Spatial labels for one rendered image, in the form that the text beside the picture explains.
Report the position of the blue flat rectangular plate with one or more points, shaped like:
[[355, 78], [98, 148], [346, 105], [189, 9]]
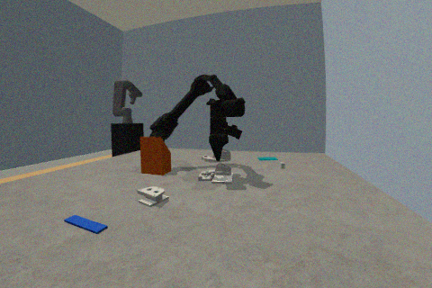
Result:
[[86, 224]]

